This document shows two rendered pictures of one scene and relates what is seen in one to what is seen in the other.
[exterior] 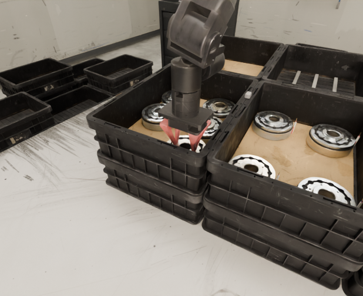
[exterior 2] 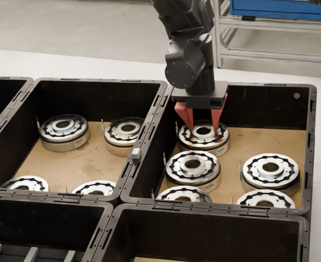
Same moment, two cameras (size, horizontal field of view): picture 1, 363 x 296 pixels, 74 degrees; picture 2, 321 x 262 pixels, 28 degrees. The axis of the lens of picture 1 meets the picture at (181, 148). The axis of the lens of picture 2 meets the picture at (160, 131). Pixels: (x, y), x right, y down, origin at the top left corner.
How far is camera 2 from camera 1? 1.56 m
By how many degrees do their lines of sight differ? 107
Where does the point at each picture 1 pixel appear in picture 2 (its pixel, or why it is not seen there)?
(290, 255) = not seen: hidden behind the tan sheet
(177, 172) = (199, 113)
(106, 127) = (281, 84)
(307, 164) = (62, 173)
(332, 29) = not seen: outside the picture
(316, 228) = (78, 110)
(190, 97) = not seen: hidden behind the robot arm
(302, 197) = (93, 80)
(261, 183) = (121, 81)
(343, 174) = (26, 171)
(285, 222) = (99, 117)
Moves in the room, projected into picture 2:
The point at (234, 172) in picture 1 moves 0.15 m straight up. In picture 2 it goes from (143, 81) to (134, 14)
